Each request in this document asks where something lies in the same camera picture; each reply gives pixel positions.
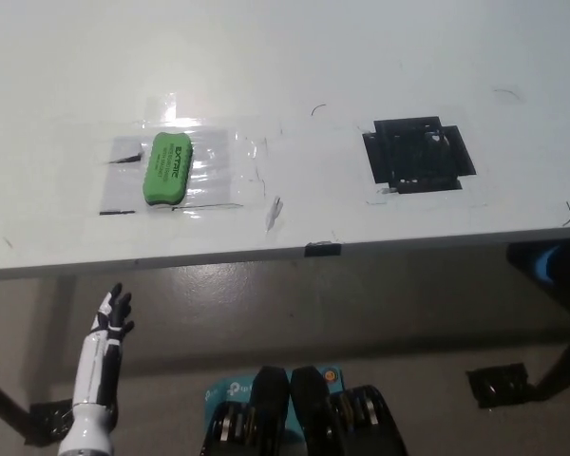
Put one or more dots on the small crumpled clear tape piece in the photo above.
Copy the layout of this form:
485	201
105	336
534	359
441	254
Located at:
274	214

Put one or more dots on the black tape square patch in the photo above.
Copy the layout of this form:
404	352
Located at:
418	157

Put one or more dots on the clear plastic sheet taped down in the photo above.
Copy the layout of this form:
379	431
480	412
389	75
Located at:
209	166

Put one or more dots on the teal TP-Link box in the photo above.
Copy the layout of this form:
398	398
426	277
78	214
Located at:
233	387

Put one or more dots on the small black tape strip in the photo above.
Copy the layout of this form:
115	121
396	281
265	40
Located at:
323	249

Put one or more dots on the green whiteboard eraser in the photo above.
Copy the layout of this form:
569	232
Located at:
167	168

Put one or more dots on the clear tape strip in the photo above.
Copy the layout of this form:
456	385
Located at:
162	108

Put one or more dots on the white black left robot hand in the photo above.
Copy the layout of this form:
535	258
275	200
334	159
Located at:
92	366

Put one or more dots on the black box with blue patch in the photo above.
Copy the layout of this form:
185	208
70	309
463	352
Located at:
551	271

